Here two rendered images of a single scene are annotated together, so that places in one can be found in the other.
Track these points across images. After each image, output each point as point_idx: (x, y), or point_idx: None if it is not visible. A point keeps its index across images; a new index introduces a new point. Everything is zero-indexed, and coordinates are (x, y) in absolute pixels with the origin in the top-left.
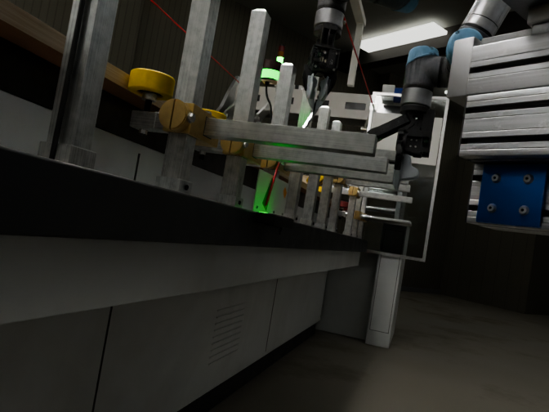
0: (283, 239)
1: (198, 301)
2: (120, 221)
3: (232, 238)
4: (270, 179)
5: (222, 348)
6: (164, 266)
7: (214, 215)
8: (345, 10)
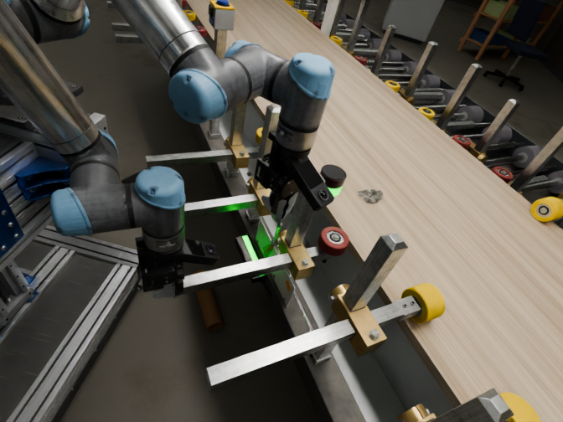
0: (276, 314)
1: None
2: None
3: (235, 222)
4: (270, 243)
5: None
6: None
7: (228, 195)
8: (281, 115)
